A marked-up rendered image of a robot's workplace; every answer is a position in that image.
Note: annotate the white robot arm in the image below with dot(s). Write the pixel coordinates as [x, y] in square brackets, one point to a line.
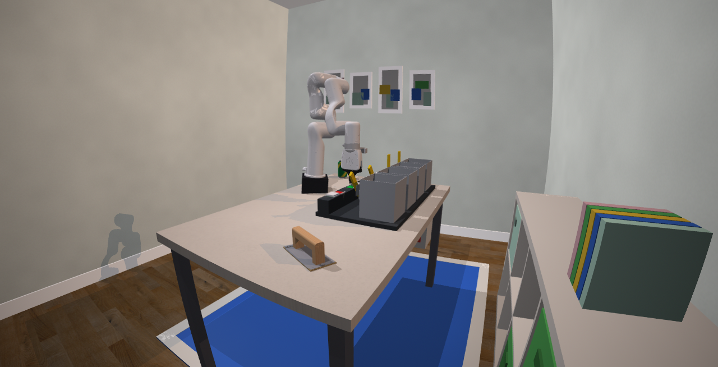
[335, 88]

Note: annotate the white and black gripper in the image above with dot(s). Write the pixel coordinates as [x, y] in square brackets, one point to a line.
[351, 161]

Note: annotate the green drink can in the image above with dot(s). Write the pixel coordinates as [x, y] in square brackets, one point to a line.
[341, 173]

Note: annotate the sanding float with wooden handle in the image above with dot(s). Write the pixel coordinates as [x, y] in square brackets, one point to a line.
[308, 250]

